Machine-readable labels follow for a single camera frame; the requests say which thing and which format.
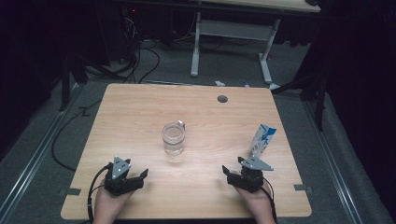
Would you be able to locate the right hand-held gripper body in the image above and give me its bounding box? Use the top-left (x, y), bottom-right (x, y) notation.
top-left (227, 156), bottom-right (275, 193)

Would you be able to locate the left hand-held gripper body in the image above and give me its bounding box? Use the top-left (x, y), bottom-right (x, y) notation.
top-left (104, 156), bottom-right (145, 196)

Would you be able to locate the blue and white pouch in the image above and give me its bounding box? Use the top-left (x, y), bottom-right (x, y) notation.
top-left (247, 123), bottom-right (277, 160)

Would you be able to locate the clear glass jar hinged lid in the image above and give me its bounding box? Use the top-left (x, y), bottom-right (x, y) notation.
top-left (162, 119), bottom-right (187, 157)

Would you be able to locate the person's right hand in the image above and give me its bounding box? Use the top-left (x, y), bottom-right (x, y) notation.
top-left (233, 184), bottom-right (276, 224)

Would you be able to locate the person's left hand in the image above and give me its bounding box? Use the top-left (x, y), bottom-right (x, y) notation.
top-left (92, 187), bottom-right (135, 224)

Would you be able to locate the black metal stand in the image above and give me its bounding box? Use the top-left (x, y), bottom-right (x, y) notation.
top-left (274, 62), bottom-right (329, 133)
top-left (59, 55), bottom-right (90, 112)

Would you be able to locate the dark computer tower red light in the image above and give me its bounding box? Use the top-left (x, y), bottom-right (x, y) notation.
top-left (120, 6), bottom-right (142, 61)

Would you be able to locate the light wooden desk top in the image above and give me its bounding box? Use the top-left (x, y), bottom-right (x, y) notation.
top-left (195, 0), bottom-right (321, 13)

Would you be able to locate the right hand-held gripper black cable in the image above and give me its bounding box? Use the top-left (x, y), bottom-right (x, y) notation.
top-left (260, 176), bottom-right (278, 224)

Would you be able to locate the hand-held gripper black cable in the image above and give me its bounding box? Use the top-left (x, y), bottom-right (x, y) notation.
top-left (87, 162), bottom-right (113, 224)
top-left (260, 176), bottom-right (278, 224)

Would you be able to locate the left hand-held gripper black cable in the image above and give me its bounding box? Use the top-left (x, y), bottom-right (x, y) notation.
top-left (87, 162), bottom-right (113, 224)

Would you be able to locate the long black floor cable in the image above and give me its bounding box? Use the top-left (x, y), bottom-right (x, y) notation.
top-left (50, 99), bottom-right (104, 172)

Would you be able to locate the metal floor rail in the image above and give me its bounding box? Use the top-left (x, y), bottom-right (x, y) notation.
top-left (0, 83), bottom-right (84, 218)
top-left (303, 101), bottom-right (364, 224)

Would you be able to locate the bundle of black cables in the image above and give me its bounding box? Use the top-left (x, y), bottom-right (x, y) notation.
top-left (118, 15), bottom-right (162, 84)

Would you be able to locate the white metal desk frame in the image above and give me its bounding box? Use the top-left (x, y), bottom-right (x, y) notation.
top-left (190, 11), bottom-right (283, 91)

